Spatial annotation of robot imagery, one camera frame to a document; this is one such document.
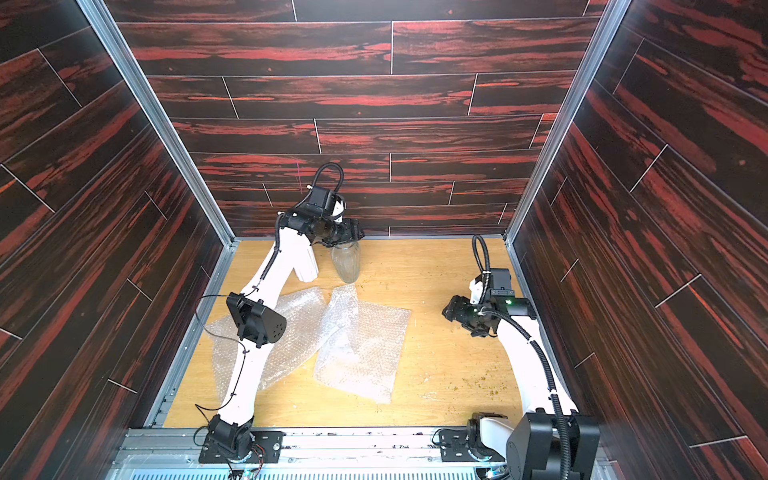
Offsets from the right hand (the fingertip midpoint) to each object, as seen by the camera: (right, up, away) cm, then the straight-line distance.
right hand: (461, 315), depth 83 cm
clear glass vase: (-34, +15, +11) cm, 39 cm away
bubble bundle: (-28, -12, +7) cm, 32 cm away
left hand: (-30, +24, +9) cm, 39 cm away
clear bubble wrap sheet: (-47, -1, +13) cm, 49 cm away
